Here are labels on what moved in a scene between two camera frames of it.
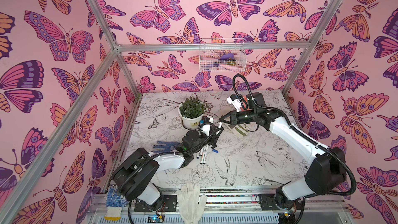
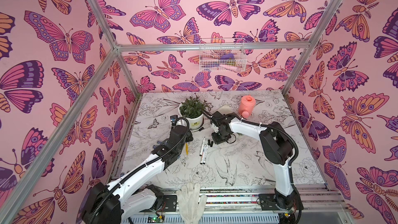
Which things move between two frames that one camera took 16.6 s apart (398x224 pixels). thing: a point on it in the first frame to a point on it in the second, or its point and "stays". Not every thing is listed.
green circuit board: x=154 y=219 stays
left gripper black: x=211 y=138 to x=188 y=138
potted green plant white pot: x=192 y=110 stays
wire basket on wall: x=222 y=55 stays
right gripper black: x=233 y=118 to x=216 y=118
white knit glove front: x=191 y=205 stays
